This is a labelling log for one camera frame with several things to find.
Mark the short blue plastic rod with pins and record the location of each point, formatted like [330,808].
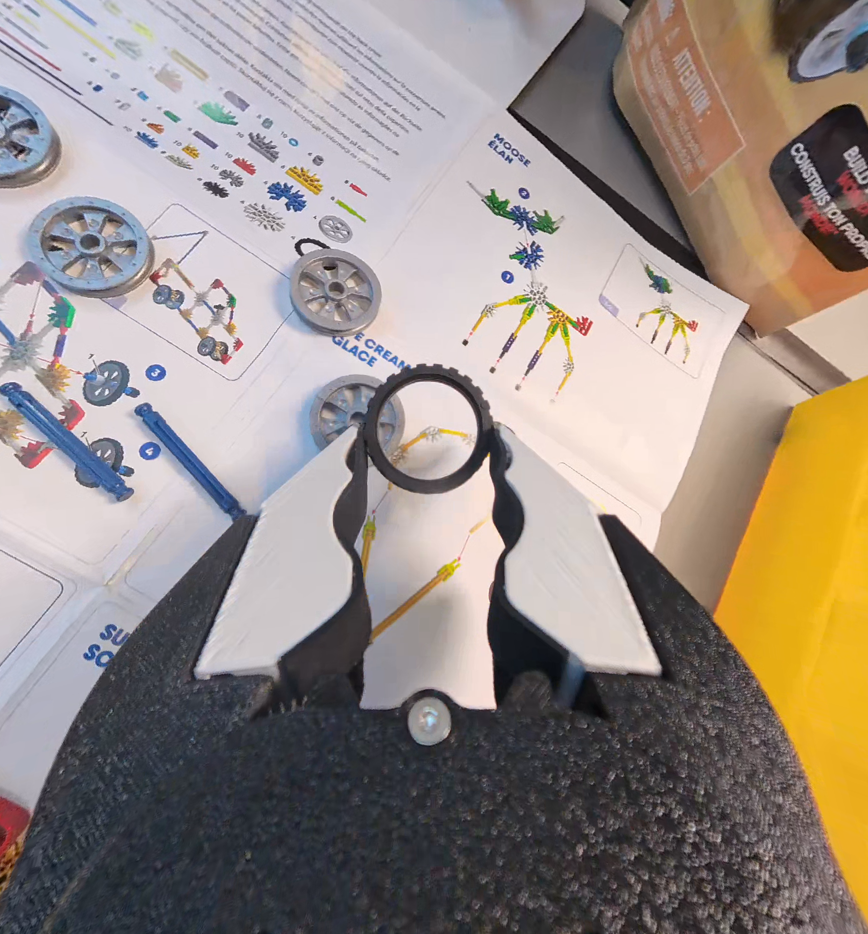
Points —
[189,461]

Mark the large fold-out instruction sheet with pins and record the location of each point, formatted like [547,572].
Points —
[609,423]

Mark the brown construction set bag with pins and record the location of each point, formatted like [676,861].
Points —
[697,132]

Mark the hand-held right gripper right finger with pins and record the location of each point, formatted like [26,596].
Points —
[573,599]

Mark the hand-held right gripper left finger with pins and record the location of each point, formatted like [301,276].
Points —
[288,599]

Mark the yellow plastic parts bin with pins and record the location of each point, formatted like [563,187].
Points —
[828,657]

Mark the parts list instruction sheet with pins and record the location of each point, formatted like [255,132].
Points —
[303,88]

